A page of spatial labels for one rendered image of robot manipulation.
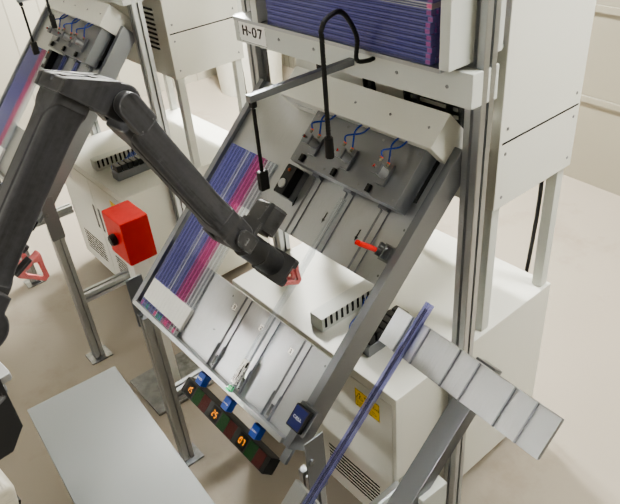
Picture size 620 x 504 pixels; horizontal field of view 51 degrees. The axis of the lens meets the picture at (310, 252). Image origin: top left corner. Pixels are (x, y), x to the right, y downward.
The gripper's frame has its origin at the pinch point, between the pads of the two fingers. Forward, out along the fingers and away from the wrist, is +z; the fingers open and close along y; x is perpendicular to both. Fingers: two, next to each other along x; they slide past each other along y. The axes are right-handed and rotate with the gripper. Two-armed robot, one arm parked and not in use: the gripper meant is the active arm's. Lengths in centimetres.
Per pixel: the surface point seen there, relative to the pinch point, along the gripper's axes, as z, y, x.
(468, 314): 29.6, -25.7, -15.7
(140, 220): 13, 79, 10
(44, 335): 58, 153, 77
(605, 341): 153, -20, -49
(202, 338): 4.7, 18.6, 24.5
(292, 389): 3.8, -13.3, 20.3
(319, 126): -7.8, 13.1, -32.9
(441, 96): -15, -19, -45
